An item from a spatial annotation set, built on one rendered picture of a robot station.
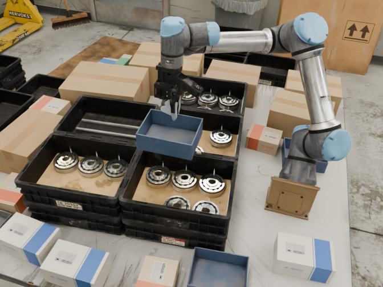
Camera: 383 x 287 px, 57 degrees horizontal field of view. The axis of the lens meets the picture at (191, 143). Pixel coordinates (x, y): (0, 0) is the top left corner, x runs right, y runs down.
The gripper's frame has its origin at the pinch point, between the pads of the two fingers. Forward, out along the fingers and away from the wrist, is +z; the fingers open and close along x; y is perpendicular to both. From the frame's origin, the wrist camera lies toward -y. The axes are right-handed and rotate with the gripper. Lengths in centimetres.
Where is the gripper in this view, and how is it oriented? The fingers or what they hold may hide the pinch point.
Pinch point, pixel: (176, 117)
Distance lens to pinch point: 130.6
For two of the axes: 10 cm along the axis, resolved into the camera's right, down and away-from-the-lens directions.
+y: -9.5, -2.2, 2.1
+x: -3.0, 5.6, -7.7
